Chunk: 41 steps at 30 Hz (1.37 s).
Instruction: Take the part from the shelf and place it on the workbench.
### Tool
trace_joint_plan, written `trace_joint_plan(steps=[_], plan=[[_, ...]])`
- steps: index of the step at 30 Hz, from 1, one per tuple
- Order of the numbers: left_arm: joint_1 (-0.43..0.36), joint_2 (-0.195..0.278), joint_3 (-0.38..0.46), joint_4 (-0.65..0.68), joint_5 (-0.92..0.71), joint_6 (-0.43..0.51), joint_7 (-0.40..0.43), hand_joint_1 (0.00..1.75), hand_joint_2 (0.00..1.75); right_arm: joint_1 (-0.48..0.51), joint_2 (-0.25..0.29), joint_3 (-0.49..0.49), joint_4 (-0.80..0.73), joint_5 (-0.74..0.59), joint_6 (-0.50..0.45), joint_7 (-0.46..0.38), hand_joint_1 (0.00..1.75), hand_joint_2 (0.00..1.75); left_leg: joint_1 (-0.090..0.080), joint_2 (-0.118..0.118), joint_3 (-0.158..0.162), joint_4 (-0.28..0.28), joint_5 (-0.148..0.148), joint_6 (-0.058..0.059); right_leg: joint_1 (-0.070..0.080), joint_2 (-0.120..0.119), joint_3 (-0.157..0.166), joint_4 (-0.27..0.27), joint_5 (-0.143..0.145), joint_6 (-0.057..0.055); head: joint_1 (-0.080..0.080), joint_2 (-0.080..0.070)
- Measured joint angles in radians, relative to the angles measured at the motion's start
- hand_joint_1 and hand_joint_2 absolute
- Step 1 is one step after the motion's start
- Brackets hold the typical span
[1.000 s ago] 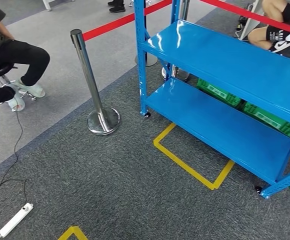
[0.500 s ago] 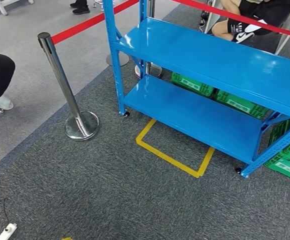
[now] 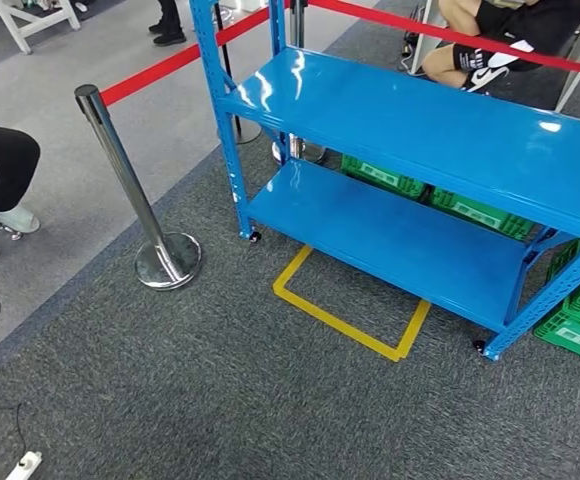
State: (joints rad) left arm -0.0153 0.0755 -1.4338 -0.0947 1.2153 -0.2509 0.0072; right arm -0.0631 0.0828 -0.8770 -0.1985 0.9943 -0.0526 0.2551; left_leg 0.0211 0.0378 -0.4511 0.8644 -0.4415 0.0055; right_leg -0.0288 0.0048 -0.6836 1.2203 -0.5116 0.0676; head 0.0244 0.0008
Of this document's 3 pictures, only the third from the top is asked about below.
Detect blue metal shelf rack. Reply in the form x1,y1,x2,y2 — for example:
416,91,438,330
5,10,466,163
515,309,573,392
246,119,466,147
189,0,580,364

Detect white furniture frame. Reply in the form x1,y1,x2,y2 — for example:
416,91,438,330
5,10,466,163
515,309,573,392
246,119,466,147
0,0,82,56

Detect black power adapter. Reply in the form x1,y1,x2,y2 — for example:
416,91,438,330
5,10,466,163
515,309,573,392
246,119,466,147
400,26,422,71

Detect red barrier belt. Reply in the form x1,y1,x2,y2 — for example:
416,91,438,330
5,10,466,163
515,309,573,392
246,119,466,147
310,0,580,81
101,5,291,109

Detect chrome barrier stanchion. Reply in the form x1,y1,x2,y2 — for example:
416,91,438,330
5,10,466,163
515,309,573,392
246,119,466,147
271,0,327,167
73,84,203,293

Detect person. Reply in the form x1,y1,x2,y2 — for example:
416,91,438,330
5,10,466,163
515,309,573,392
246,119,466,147
148,0,187,48
0,121,42,270
421,0,580,92

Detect black pole barrier stanchion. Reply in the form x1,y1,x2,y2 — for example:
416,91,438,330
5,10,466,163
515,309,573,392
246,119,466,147
213,0,264,147

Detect yellow floor tape square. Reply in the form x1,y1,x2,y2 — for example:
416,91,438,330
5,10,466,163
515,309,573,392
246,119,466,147
272,245,432,364

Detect white power strip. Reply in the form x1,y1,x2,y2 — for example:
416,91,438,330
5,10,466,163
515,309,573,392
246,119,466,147
3,451,43,480

